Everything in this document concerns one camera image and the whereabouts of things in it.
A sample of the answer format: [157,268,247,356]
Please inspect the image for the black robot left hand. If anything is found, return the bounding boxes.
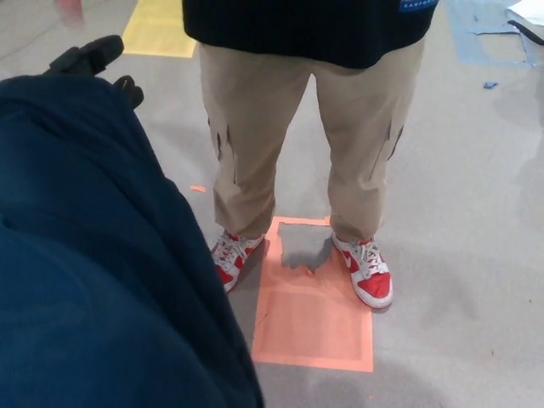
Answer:
[48,35,145,108]

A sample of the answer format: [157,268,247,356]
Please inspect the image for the dark teal coat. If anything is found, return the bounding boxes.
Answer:
[0,74,267,408]

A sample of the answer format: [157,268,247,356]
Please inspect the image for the person's right red white sneaker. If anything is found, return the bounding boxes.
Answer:
[210,229,266,294]

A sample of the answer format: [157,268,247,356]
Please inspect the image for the person's red white sneaker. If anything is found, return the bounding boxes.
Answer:
[330,230,394,309]
[210,229,266,294]

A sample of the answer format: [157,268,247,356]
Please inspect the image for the person's left red white sneaker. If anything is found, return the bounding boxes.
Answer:
[330,230,394,309]

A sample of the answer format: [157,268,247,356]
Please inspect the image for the yellow floor tape square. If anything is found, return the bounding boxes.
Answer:
[122,0,199,58]

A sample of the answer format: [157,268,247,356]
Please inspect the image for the beige cargo pants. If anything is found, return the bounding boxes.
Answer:
[198,40,428,241]

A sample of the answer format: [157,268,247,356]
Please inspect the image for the orange floor tape square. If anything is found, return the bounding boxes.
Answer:
[251,215,375,373]

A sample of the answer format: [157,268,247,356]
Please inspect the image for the blue floor tape square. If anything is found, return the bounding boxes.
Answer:
[447,0,544,70]

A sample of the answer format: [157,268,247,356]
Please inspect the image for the white paper sheet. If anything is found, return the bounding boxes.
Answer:
[505,0,544,44]

